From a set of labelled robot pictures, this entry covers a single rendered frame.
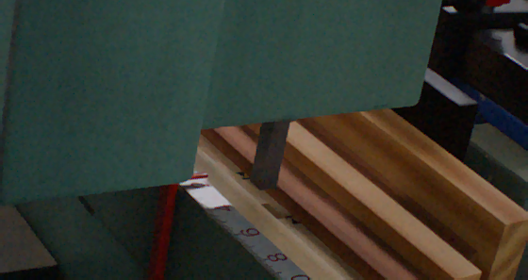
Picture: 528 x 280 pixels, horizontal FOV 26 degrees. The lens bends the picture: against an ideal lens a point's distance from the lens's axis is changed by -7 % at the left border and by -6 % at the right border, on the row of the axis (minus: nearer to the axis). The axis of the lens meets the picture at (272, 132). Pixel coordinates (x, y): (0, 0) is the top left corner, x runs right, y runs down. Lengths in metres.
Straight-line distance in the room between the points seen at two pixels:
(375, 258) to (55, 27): 0.20
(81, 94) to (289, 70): 0.12
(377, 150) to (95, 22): 0.23
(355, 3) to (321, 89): 0.04
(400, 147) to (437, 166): 0.02
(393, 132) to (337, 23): 0.11
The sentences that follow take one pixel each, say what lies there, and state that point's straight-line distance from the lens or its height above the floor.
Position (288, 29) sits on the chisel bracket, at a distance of 0.47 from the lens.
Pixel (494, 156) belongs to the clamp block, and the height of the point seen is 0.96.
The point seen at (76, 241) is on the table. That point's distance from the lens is 0.63.
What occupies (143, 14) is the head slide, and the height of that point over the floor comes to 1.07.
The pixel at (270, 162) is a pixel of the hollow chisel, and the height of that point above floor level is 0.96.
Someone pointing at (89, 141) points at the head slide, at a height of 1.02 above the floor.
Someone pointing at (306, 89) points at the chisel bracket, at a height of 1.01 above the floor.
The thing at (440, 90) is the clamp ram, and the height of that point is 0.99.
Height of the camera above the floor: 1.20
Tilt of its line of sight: 25 degrees down
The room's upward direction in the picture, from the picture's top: 12 degrees clockwise
